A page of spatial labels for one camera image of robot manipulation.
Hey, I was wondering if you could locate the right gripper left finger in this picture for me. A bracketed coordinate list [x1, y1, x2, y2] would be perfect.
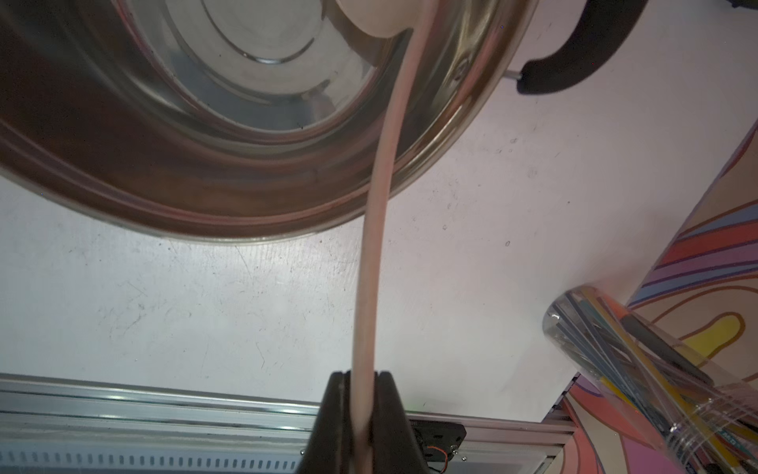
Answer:
[296, 371, 353, 474]

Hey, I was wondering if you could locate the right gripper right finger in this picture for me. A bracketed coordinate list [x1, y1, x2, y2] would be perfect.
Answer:
[371, 371, 430, 474]

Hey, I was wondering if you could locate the stainless steel pot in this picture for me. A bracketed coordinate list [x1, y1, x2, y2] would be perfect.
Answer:
[0, 0, 651, 244]

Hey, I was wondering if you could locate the beige plastic ladle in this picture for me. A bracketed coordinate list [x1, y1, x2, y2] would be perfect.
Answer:
[339, 0, 439, 473]

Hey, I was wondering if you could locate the clear cup of pencils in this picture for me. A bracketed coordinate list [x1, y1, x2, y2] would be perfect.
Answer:
[542, 286, 757, 473]

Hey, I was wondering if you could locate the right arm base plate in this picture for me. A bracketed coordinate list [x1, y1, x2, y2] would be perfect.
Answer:
[410, 420, 467, 473]

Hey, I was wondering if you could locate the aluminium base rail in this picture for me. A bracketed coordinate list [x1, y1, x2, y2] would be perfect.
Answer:
[1, 374, 576, 473]

